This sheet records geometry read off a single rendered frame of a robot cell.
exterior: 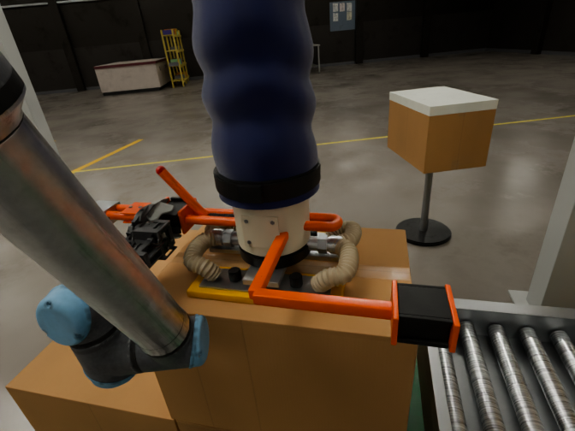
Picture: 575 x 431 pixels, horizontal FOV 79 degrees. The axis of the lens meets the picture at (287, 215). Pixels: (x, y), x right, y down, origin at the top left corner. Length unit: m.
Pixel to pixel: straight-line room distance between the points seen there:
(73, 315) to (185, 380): 0.40
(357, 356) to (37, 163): 0.61
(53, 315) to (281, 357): 0.42
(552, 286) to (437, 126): 1.01
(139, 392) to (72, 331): 0.60
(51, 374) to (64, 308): 0.80
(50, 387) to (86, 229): 1.02
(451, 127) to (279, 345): 1.80
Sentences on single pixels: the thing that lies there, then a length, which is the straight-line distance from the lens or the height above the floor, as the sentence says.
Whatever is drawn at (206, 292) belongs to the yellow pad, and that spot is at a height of 0.96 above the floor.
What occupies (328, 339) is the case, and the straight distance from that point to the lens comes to 0.72.
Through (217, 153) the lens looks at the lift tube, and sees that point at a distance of 0.69.
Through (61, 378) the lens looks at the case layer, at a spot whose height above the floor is 0.54.
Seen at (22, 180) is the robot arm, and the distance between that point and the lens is 0.38.
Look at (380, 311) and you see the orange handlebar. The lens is 0.55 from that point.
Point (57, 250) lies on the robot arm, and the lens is 0.42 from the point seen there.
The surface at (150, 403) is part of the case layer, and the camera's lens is 1.21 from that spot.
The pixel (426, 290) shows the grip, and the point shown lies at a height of 1.10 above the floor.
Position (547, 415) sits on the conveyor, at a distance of 1.28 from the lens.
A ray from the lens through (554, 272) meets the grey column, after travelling 2.15.
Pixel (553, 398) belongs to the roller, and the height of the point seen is 0.54.
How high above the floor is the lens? 1.45
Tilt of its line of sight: 27 degrees down
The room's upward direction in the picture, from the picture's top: 5 degrees counter-clockwise
